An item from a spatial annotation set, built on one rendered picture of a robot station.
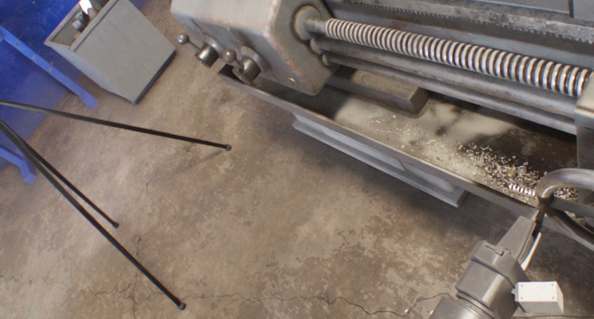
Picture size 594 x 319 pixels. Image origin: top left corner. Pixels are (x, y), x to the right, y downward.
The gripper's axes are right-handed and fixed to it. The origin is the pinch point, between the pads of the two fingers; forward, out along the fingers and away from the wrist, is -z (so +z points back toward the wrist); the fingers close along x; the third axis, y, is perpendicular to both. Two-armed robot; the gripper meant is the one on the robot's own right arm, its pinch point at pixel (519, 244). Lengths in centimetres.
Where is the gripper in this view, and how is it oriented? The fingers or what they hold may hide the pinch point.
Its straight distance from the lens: 60.8
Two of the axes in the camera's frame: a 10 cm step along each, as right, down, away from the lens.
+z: -6.0, 7.8, -1.6
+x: -5.9, -5.7, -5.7
